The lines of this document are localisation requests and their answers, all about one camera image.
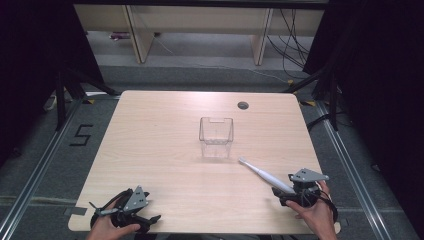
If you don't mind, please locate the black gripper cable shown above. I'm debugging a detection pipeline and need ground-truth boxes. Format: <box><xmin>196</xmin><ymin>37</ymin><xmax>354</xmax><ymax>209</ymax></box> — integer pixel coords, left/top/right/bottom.
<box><xmin>89</xmin><ymin>188</ymin><xmax>134</xmax><ymax>229</ymax></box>
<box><xmin>315</xmin><ymin>189</ymin><xmax>339</xmax><ymax>224</ymax></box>

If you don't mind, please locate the person's right hand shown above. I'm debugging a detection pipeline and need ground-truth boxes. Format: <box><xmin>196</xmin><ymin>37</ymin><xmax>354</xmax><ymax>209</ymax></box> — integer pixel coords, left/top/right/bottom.
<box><xmin>285</xmin><ymin>181</ymin><xmax>336</xmax><ymax>234</ymax></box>

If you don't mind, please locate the person's left hand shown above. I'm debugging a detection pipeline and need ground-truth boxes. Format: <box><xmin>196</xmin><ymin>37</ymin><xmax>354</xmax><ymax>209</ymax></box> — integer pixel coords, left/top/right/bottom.
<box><xmin>86</xmin><ymin>199</ymin><xmax>142</xmax><ymax>240</ymax></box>

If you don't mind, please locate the thick black floor cable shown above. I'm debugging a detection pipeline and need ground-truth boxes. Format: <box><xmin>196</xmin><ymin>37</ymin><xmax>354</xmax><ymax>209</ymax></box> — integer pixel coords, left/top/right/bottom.
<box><xmin>305</xmin><ymin>112</ymin><xmax>348</xmax><ymax>132</ymax></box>

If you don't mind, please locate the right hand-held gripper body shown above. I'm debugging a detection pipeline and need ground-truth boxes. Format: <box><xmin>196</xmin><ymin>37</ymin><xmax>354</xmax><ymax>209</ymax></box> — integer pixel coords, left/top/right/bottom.
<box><xmin>287</xmin><ymin>167</ymin><xmax>330</xmax><ymax>208</ymax></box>

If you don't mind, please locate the beige wooden bench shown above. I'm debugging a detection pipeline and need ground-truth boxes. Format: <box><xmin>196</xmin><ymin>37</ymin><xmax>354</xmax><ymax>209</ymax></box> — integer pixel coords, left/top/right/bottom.
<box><xmin>73</xmin><ymin>3</ymin><xmax>326</xmax><ymax>66</ymax></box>

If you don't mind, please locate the black metal stand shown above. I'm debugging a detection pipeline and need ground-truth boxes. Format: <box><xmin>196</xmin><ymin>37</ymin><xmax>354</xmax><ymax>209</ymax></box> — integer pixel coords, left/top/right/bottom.
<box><xmin>282</xmin><ymin>65</ymin><xmax>342</xmax><ymax>132</ymax></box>
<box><xmin>54</xmin><ymin>67</ymin><xmax>122</xmax><ymax>132</ymax></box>

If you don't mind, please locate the metal floor rail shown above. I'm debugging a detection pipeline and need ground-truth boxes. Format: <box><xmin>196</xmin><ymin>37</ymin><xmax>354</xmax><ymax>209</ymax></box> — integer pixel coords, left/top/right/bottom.
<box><xmin>0</xmin><ymin>97</ymin><xmax>85</xmax><ymax>240</ymax></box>
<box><xmin>314</xmin><ymin>99</ymin><xmax>392</xmax><ymax>240</ymax></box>

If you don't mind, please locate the black curtain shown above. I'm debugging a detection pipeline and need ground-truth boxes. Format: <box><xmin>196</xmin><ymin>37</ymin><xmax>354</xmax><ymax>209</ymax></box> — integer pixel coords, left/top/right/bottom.
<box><xmin>0</xmin><ymin>0</ymin><xmax>105</xmax><ymax>168</ymax></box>
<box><xmin>302</xmin><ymin>0</ymin><xmax>424</xmax><ymax>231</ymax></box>

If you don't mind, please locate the bundle of black cables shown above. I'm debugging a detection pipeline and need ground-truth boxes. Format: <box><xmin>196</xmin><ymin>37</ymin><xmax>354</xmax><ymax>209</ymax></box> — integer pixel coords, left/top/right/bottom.
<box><xmin>265</xmin><ymin>8</ymin><xmax>312</xmax><ymax>80</ymax></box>

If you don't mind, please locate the white electric toothbrush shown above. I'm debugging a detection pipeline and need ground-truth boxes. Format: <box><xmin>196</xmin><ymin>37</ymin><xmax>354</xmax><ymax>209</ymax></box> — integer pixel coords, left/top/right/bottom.
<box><xmin>237</xmin><ymin>157</ymin><xmax>297</xmax><ymax>195</ymax></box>

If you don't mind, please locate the grey floor tape patch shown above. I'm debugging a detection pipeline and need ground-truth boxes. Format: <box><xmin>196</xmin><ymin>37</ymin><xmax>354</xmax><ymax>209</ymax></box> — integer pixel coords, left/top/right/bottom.
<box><xmin>63</xmin><ymin>206</ymin><xmax>88</xmax><ymax>217</ymax></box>

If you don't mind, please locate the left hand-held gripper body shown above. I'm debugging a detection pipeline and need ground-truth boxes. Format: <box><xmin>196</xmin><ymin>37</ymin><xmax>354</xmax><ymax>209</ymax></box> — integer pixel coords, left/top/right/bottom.
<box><xmin>110</xmin><ymin>185</ymin><xmax>151</xmax><ymax>230</ymax></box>

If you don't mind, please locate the clear plastic container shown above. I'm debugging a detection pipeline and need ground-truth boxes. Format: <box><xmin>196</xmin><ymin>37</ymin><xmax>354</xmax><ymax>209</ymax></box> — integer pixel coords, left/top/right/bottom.
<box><xmin>198</xmin><ymin>116</ymin><xmax>235</xmax><ymax>160</ymax></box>

